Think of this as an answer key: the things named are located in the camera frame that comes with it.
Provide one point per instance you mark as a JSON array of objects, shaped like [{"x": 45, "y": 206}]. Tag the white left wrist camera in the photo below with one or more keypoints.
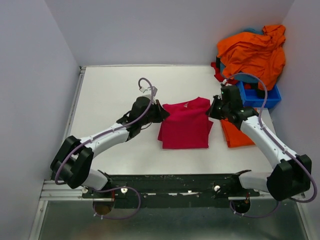
[{"x": 149, "y": 92}]

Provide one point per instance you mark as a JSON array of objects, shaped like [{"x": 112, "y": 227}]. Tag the aluminium extrusion rail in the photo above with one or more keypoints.
[{"x": 53, "y": 192}]

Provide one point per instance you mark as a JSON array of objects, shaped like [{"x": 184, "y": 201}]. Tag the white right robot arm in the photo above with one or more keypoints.
[{"x": 291, "y": 172}]

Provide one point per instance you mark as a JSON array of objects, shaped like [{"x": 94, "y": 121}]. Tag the magenta t-shirt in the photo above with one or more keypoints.
[{"x": 187, "y": 127}]

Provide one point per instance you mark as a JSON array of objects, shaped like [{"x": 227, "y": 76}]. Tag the crumpled orange t-shirt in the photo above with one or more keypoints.
[{"x": 260, "y": 55}]

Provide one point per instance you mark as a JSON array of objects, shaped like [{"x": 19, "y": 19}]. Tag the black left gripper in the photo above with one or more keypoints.
[{"x": 162, "y": 114}]

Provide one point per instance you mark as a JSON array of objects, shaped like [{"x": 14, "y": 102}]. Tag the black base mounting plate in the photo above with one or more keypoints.
[{"x": 165, "y": 191}]

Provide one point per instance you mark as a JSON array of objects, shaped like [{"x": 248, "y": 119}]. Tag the folded orange t-shirt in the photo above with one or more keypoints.
[{"x": 233, "y": 136}]

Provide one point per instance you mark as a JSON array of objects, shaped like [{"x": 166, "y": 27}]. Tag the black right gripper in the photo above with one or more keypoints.
[{"x": 212, "y": 112}]

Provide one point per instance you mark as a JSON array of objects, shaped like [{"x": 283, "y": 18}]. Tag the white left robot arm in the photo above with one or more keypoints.
[{"x": 72, "y": 163}]

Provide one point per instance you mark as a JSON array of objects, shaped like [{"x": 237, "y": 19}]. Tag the blue plastic bin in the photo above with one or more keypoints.
[{"x": 251, "y": 98}]

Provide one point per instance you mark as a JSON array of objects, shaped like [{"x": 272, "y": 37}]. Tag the red t-shirt in pile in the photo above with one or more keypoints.
[{"x": 220, "y": 78}]

